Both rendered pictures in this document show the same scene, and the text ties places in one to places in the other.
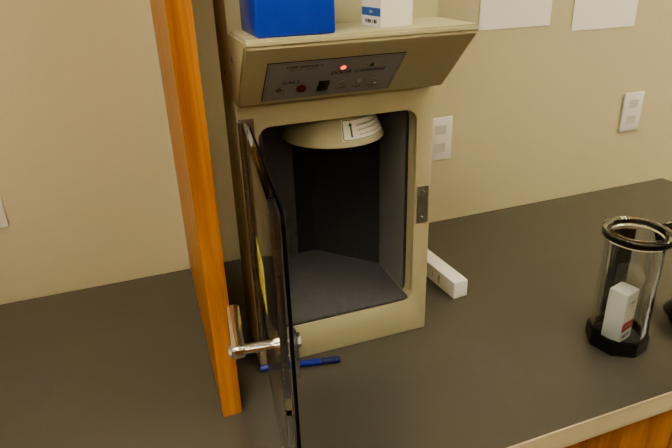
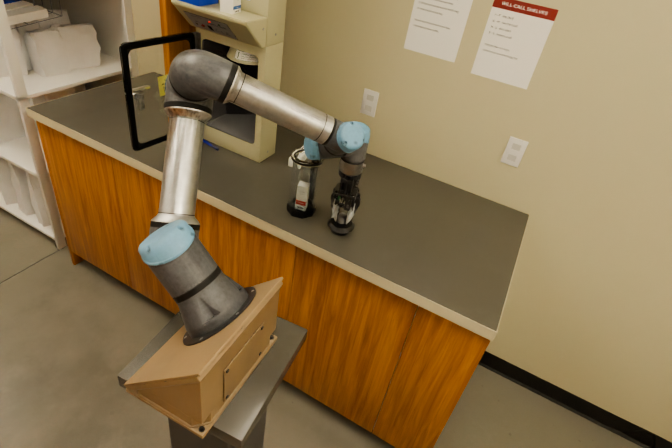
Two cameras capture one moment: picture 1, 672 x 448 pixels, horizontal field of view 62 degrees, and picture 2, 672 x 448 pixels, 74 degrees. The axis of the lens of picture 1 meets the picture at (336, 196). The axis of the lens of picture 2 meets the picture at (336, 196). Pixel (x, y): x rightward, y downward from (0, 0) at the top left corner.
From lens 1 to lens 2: 1.46 m
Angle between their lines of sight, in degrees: 38
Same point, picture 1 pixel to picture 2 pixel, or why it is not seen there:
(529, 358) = (263, 190)
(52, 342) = not seen: hidden behind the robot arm
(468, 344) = (257, 175)
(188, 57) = not seen: outside the picture
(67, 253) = not seen: hidden behind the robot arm
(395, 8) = (225, 5)
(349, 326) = (229, 141)
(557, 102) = (453, 117)
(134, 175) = not seen: hidden behind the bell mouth
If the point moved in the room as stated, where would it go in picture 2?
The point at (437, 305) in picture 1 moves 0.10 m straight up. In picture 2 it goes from (278, 163) to (280, 141)
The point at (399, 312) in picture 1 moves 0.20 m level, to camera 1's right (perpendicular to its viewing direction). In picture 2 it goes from (249, 148) to (278, 171)
